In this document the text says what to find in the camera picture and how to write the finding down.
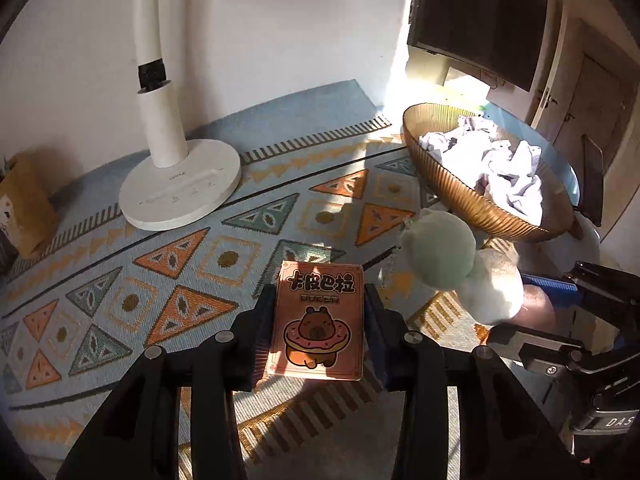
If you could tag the white desk lamp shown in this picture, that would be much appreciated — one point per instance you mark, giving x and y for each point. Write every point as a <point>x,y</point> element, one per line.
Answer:
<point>160,125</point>

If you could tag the white plush toy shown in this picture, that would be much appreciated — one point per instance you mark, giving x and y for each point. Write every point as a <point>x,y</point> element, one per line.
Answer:
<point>492,285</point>

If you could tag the wooden door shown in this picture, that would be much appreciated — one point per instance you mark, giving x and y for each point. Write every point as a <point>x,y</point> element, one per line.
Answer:
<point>590,90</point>

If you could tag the amber ribbed glass bowl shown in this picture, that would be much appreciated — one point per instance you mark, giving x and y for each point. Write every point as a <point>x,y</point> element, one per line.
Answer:
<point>450,180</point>

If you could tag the green plush toy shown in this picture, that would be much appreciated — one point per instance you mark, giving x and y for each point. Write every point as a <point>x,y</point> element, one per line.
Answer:
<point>440,250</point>

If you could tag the brown paper pen holder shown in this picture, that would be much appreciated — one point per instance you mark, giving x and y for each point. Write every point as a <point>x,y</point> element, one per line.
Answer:
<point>25,205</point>

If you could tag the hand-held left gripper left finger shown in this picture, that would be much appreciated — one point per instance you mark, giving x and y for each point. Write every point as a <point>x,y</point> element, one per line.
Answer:
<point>262,322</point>

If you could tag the pink cartoon card box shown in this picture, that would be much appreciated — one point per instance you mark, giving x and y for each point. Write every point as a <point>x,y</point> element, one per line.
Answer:
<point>315,320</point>

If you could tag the black monitor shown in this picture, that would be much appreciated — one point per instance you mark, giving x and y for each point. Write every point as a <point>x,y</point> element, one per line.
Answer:
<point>475,20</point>

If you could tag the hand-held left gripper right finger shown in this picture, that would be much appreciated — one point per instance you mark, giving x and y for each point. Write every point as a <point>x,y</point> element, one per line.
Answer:
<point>376,332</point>

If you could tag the patterned triangle mat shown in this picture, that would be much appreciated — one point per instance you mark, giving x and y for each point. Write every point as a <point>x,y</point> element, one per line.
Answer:
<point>150,270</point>

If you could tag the pile of white tissues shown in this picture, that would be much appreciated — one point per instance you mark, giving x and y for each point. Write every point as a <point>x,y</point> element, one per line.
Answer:
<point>500,170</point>

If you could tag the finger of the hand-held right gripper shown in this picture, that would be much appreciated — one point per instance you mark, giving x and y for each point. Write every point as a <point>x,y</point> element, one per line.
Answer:
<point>550,291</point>
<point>530,347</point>

